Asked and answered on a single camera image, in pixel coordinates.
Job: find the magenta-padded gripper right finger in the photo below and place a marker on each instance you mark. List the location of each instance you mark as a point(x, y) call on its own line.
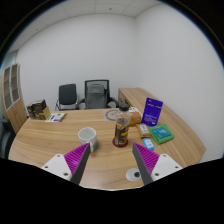
point(163, 165)

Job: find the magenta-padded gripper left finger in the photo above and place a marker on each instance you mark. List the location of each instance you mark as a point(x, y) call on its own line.
point(60, 165)

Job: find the clear drink bottle black cap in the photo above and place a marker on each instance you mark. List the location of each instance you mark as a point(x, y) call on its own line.
point(122, 128)

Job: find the small blue box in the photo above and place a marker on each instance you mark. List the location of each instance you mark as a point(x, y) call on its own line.
point(148, 144)

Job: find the green flat package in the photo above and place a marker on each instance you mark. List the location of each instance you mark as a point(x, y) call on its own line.
point(161, 134)

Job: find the tan snack packet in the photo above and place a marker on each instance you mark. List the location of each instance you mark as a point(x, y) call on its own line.
point(143, 130)

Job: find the white and grey mug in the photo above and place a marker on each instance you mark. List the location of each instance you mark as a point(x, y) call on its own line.
point(87, 135)

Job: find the green and white leaflet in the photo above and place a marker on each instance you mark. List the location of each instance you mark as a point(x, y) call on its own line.
point(55, 117)

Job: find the tan cardboard box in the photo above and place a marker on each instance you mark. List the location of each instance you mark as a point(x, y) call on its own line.
point(44, 115)

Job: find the orange cardboard box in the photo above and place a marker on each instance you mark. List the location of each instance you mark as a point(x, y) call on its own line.
point(136, 119)

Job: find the purple standing pouch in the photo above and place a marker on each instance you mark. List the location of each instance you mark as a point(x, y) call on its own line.
point(152, 111)

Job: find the small dark brown box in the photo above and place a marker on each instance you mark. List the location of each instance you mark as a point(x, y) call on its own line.
point(30, 111)

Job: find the white paper sheet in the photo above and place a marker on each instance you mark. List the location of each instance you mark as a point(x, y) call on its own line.
point(136, 109)

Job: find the wide dark brown box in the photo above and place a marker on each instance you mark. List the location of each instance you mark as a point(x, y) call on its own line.
point(39, 105)

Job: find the wooden shelf cabinet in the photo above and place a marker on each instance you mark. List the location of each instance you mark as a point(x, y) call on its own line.
point(15, 113)

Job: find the black padded office chair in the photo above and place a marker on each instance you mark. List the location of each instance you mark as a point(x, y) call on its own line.
point(67, 95)

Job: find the wooden side desk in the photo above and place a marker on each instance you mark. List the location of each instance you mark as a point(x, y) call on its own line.
point(133, 95)

